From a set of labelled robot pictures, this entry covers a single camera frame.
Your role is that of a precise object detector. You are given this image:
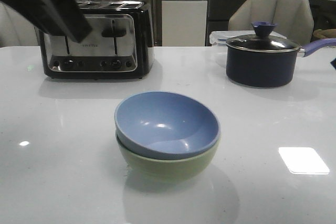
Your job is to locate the black and chrome toaster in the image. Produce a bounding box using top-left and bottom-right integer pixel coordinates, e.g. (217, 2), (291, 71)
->
(39, 1), (154, 80)

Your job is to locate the beige armchair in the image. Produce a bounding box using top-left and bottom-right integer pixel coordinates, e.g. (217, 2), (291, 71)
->
(1, 3), (39, 47)
(228, 0), (314, 45)

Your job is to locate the white refrigerator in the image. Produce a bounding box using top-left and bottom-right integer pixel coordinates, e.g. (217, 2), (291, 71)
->
(162, 0), (207, 47)

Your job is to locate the beige armchair left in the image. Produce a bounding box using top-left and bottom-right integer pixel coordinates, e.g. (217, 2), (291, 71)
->
(1, 3), (39, 47)

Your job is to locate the glass pot lid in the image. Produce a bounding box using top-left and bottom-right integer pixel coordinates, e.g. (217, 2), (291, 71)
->
(226, 21), (300, 52)

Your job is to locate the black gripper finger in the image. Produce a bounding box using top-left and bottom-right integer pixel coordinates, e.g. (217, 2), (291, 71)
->
(1, 0), (92, 42)

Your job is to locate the clear plastic container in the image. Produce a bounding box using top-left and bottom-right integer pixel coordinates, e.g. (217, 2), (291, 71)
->
(209, 30), (286, 68)

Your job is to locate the beige armchair right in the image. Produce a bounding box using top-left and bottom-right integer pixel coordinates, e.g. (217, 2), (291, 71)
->
(228, 0), (314, 45)

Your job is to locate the green bowl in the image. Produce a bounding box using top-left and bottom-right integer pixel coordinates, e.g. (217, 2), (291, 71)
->
(115, 133), (221, 183)

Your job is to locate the blue bowl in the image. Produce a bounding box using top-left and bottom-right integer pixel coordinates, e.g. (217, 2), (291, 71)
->
(114, 91), (221, 160)

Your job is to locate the dark blue saucepan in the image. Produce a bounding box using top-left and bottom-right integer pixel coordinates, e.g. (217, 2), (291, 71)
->
(226, 36), (335, 88)

